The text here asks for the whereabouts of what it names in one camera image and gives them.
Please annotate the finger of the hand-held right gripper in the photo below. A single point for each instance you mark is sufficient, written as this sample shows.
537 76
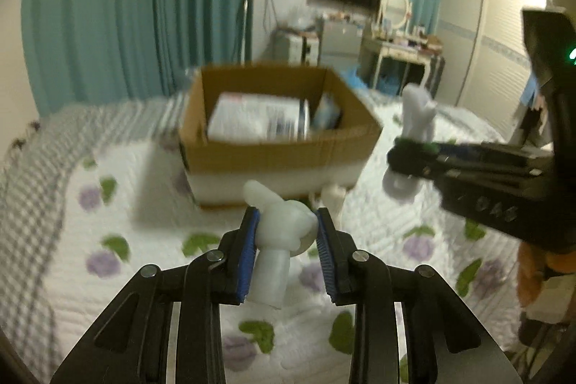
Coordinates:
472 177
477 153

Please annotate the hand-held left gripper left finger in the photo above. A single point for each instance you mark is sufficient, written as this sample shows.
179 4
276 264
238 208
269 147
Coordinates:
245 260

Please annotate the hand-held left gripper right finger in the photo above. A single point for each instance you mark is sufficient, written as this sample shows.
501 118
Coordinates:
325 265

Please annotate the white plastic pipe fitting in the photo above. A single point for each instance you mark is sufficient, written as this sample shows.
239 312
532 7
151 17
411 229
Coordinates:
282 240

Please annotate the white plastic tube piece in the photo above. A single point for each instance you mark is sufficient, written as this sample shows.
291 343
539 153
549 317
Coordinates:
416 114

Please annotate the brown cardboard box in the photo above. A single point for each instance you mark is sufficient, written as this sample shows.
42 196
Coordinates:
270 159

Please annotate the person's right hand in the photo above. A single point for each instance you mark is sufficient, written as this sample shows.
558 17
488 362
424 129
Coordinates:
531 276

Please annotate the small white plush toy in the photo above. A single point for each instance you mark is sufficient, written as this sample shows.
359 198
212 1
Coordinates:
334 199

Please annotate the dark hanging clothes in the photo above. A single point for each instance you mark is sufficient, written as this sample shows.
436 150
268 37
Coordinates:
533 118

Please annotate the white wardrobe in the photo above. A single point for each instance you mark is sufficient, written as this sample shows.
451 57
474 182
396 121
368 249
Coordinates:
490 51

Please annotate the white floral quilt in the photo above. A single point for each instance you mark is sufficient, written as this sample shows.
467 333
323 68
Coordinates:
135 276

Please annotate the white dressing table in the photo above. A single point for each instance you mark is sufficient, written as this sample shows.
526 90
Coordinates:
398 51

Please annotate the blue plastic bag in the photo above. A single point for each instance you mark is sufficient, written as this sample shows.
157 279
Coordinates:
357 78

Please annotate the white plastic package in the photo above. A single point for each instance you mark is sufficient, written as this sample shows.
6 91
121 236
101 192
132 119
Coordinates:
258 116

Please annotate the small blue white package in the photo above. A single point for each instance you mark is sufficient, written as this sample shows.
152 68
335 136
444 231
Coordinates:
327 112

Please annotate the oval white vanity mirror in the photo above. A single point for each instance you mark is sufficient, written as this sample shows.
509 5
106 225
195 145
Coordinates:
396 6

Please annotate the grey mini fridge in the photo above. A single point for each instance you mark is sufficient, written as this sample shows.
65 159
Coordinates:
339 42

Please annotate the small white appliance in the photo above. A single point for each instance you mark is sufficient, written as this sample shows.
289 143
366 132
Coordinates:
294 47

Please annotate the grey checked bed sheet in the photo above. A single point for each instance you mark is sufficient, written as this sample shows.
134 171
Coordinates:
40 195

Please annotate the thin metal pole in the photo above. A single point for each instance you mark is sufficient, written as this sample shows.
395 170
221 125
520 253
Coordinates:
246 28

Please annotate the wide teal curtain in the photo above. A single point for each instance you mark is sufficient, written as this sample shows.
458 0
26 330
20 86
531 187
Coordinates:
135 6

